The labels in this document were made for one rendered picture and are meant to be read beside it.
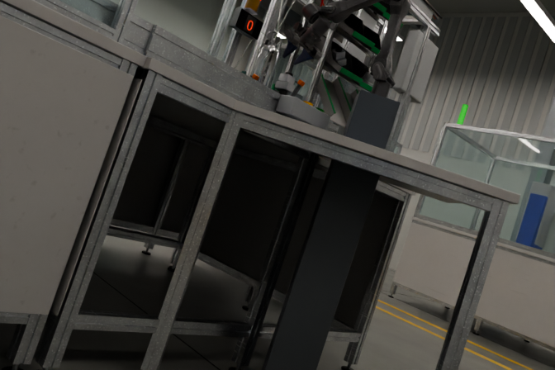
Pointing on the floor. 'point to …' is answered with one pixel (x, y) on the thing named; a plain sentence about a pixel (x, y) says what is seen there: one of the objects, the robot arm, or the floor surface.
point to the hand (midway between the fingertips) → (294, 54)
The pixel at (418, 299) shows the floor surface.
